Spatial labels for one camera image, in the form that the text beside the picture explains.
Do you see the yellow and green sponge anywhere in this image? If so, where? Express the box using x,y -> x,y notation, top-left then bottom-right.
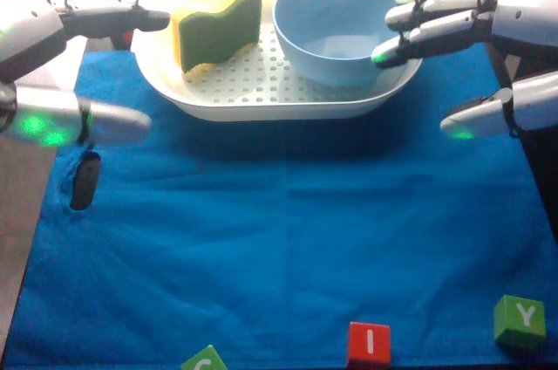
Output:
171,0 -> 263,83

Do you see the light blue bowl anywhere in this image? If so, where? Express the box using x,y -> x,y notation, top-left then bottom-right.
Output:
272,0 -> 405,87

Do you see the white perforated plastic basin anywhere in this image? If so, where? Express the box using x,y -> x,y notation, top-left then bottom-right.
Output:
130,0 -> 424,122

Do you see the blue table cloth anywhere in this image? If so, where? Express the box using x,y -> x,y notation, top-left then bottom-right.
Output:
0,40 -> 558,370

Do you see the red letter I block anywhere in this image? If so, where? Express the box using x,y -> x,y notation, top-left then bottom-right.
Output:
346,321 -> 392,369

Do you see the green letter C block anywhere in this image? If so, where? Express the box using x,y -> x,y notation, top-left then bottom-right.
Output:
180,345 -> 228,370

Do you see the green letter Y block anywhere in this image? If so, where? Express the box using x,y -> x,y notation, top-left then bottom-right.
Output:
493,294 -> 548,350

